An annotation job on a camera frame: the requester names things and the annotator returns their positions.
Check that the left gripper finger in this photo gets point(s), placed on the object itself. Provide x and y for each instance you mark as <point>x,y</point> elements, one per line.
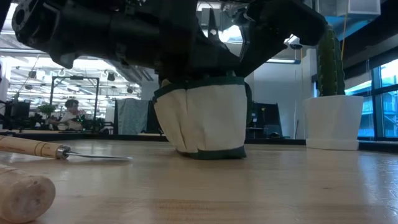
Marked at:
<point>214,62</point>

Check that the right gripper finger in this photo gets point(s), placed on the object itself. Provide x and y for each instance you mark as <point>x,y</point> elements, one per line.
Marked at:
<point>261,53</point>

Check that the cream green-trimmed gardening bag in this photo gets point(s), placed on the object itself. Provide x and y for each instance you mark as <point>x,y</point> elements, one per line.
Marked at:
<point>205,124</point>

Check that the long ceiling light tube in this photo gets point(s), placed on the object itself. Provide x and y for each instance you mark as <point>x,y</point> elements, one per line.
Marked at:
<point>280,60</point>

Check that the black monitor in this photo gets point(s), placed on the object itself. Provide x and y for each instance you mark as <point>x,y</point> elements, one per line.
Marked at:
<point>264,115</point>

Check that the green cactus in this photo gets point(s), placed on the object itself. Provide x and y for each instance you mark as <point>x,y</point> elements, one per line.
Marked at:
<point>329,71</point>

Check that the white ceiling unit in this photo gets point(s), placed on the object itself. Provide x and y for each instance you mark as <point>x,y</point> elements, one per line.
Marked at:
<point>363,7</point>

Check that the grey curtain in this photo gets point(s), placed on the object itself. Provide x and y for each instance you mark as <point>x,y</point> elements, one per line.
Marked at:
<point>132,115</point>

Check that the person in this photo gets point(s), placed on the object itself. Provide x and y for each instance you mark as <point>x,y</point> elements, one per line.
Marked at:
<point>70,119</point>

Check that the white hexagonal plant pot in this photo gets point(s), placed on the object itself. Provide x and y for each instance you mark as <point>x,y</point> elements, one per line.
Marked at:
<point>332,121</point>

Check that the green leafy plant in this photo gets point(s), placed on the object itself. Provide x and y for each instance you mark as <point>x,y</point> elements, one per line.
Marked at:
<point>46,109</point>

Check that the black workstation equipment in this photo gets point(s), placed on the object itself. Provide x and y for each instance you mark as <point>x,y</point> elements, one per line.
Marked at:
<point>20,112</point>

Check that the black-framed window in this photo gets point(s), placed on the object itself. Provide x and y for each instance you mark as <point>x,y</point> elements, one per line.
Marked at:
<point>388,109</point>

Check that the black dome camera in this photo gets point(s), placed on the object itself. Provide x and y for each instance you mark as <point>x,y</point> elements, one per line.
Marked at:
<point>296,46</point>

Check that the black aluminium table frame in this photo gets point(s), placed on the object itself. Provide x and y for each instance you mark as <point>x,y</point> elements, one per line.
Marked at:
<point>93,137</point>

